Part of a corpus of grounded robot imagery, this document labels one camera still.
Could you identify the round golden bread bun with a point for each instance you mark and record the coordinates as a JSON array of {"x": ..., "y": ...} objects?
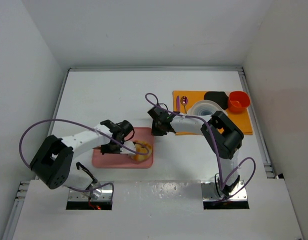
[{"x": 144, "y": 151}]

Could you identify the iridescent purple table knife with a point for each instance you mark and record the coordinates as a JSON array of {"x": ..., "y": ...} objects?
[{"x": 178, "y": 104}]

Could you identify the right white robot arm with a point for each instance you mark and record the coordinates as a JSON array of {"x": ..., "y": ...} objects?
[{"x": 222, "y": 135}]

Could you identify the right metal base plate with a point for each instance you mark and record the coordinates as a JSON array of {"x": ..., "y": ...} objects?
[{"x": 211, "y": 193}]

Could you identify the black hexagonal coaster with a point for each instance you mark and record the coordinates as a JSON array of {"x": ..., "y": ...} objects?
[{"x": 219, "y": 97}]

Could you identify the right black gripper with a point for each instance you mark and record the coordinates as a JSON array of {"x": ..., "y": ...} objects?
[{"x": 156, "y": 127}]

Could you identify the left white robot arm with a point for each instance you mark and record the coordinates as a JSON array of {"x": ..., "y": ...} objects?
[{"x": 55, "y": 162}]

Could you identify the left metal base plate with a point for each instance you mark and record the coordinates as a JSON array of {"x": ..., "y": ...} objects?
[{"x": 102, "y": 194}]

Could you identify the aluminium table frame rail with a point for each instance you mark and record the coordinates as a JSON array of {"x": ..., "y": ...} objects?
[{"x": 165, "y": 201}]

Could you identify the iridescent purple spoon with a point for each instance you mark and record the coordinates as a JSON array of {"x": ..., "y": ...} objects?
[{"x": 184, "y": 102}]

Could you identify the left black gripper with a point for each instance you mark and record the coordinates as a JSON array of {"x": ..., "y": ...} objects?
[{"x": 114, "y": 149}]

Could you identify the white ribbed plate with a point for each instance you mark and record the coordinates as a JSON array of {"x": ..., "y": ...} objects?
[{"x": 205, "y": 107}]

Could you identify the orange cloth placemat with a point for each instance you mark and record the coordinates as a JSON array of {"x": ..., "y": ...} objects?
[{"x": 241, "y": 120}]

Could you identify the metal base plate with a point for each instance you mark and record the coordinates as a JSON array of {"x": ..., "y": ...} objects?
[
  {"x": 102, "y": 194},
  {"x": 211, "y": 193}
]

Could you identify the metal spatula with wooden handle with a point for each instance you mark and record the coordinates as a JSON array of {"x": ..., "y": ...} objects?
[{"x": 128, "y": 148}]

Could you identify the orange plastic cup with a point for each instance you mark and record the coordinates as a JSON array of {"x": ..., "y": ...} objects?
[{"x": 238, "y": 101}]

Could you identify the pink plastic tray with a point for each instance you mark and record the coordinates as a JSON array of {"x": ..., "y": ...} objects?
[{"x": 112, "y": 161}]

